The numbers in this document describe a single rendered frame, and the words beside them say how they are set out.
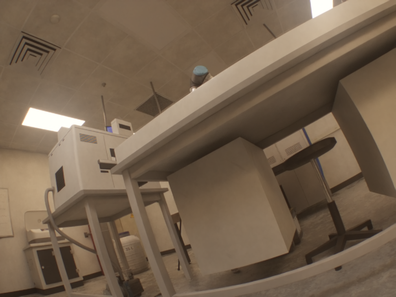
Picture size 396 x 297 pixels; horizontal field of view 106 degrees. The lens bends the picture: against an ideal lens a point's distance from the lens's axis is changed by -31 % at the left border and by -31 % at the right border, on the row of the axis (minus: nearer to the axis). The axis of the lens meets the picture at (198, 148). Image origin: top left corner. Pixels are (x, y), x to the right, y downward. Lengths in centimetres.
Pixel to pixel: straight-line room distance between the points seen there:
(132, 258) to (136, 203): 251
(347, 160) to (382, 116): 306
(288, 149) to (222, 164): 193
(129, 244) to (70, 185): 210
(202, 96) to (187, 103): 7
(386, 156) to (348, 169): 306
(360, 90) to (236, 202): 82
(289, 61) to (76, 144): 143
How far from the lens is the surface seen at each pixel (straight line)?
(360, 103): 109
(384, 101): 113
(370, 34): 98
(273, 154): 296
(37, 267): 370
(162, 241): 546
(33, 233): 381
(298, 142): 294
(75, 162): 159
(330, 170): 407
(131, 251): 354
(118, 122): 206
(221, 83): 87
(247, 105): 83
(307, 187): 284
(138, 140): 105
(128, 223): 513
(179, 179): 122
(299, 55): 82
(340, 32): 89
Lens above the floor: 49
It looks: 19 degrees up
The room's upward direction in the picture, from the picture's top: 21 degrees counter-clockwise
